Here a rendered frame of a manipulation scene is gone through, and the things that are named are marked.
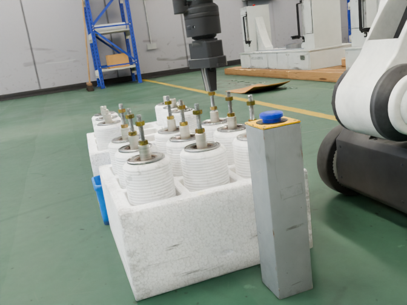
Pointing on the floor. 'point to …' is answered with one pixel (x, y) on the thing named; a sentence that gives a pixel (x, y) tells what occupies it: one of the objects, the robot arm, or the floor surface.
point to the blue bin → (100, 198)
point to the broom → (86, 54)
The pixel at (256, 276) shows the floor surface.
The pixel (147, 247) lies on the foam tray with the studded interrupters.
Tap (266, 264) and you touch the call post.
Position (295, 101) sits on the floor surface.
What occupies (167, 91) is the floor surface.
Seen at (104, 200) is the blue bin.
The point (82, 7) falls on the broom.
